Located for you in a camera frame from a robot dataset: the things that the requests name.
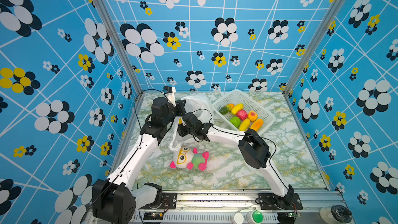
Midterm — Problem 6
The white plastic mesh basket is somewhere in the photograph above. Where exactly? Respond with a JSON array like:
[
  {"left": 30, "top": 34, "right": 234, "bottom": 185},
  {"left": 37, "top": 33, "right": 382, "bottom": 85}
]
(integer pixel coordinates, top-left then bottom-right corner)
[{"left": 212, "top": 90, "right": 276, "bottom": 135}]

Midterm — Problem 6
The left aluminium corner post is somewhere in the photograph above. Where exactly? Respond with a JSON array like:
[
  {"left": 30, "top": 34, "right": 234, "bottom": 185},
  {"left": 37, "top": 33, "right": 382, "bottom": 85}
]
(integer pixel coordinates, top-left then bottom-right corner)
[{"left": 94, "top": 0, "right": 143, "bottom": 94}]

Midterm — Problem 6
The peach fruit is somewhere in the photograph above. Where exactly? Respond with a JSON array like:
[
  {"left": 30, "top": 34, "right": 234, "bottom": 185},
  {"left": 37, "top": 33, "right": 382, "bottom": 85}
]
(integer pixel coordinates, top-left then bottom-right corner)
[{"left": 248, "top": 111, "right": 258, "bottom": 122}]

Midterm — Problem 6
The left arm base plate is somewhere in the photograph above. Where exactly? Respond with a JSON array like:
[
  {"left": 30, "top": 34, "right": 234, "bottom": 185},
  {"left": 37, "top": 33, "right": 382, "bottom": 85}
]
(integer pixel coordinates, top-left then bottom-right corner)
[{"left": 149, "top": 192, "right": 177, "bottom": 210}]

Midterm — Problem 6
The orange green mango fruit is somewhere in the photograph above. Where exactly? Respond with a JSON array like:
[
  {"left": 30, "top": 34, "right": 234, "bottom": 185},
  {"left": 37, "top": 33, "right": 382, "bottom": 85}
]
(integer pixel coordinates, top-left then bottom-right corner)
[{"left": 219, "top": 103, "right": 235, "bottom": 115}]

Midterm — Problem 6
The right aluminium corner post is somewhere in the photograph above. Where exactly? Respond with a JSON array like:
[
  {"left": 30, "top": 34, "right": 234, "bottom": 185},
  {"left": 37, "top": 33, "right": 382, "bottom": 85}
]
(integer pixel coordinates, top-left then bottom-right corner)
[{"left": 283, "top": 0, "right": 346, "bottom": 98}]

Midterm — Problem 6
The aluminium corner post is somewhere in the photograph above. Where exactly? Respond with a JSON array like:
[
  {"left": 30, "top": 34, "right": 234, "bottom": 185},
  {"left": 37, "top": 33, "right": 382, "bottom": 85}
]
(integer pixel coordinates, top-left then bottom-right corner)
[
  {"left": 283, "top": 0, "right": 346, "bottom": 98},
  {"left": 94, "top": 0, "right": 143, "bottom": 94}
]

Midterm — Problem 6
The colourful plush toy with glasses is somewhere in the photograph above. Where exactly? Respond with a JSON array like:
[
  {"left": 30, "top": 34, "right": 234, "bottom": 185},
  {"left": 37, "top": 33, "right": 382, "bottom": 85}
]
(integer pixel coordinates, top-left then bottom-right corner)
[{"left": 170, "top": 146, "right": 209, "bottom": 171}]

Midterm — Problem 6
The pink red fruit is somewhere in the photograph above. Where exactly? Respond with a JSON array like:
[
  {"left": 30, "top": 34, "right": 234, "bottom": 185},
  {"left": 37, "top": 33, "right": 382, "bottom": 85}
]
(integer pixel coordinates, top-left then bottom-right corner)
[{"left": 236, "top": 110, "right": 248, "bottom": 121}]

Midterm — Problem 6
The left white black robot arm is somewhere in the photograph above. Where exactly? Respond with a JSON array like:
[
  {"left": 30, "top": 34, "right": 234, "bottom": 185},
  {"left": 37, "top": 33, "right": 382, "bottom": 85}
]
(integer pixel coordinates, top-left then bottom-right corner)
[{"left": 91, "top": 97, "right": 187, "bottom": 224}]

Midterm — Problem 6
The clear tape roll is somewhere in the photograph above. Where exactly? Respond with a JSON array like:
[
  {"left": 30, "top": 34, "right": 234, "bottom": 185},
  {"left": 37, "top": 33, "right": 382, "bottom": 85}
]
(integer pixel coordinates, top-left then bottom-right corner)
[{"left": 319, "top": 205, "right": 352, "bottom": 224}]

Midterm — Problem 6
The yellow banana fruit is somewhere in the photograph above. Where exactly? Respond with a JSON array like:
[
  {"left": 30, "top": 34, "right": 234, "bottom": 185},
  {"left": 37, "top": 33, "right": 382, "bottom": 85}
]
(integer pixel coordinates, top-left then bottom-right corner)
[
  {"left": 239, "top": 118, "right": 251, "bottom": 131},
  {"left": 231, "top": 103, "right": 244, "bottom": 115}
]

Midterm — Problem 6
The aluminium front rail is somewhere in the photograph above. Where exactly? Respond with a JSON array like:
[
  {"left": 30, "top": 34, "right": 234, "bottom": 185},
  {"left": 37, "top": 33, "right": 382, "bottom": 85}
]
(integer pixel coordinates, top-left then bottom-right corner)
[{"left": 128, "top": 189, "right": 348, "bottom": 224}]

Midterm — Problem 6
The white round button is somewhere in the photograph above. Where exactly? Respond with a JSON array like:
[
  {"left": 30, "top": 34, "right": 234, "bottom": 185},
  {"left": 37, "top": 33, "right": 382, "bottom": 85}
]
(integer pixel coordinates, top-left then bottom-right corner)
[{"left": 231, "top": 213, "right": 245, "bottom": 224}]

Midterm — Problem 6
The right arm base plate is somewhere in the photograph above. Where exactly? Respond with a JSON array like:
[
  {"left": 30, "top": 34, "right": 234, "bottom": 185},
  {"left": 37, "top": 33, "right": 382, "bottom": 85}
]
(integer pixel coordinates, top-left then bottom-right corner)
[{"left": 256, "top": 193, "right": 303, "bottom": 211}]

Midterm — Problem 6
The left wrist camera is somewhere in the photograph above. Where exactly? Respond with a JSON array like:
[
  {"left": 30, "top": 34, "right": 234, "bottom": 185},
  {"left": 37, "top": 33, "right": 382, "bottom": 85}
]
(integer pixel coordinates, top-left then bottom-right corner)
[{"left": 163, "top": 86, "right": 176, "bottom": 107}]

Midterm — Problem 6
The translucent white plastic bag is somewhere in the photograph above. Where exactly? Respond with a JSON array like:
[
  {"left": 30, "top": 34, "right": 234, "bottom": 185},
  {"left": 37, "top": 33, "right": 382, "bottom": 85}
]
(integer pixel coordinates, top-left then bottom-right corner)
[{"left": 169, "top": 93, "right": 214, "bottom": 151}]

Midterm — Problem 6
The green round button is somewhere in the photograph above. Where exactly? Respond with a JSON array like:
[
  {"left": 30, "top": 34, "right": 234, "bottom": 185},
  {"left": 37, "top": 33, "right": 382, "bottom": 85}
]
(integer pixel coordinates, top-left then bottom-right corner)
[{"left": 247, "top": 210, "right": 264, "bottom": 224}]

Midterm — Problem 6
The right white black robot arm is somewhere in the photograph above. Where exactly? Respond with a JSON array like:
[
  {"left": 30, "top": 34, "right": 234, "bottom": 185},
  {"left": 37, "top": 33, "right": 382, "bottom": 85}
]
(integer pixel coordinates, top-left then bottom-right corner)
[{"left": 177, "top": 112, "right": 294, "bottom": 205}]

